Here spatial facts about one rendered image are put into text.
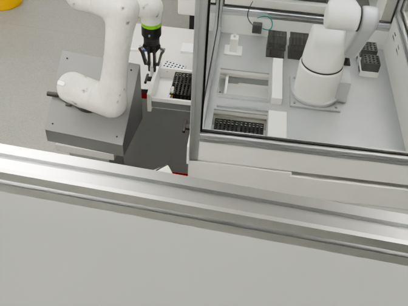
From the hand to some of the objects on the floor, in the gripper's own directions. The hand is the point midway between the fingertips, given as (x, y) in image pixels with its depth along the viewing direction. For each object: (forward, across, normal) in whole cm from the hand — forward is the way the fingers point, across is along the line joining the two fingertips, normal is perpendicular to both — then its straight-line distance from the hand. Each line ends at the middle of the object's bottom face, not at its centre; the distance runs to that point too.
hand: (152, 71), depth 256 cm
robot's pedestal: (+93, +23, +28) cm, 100 cm away
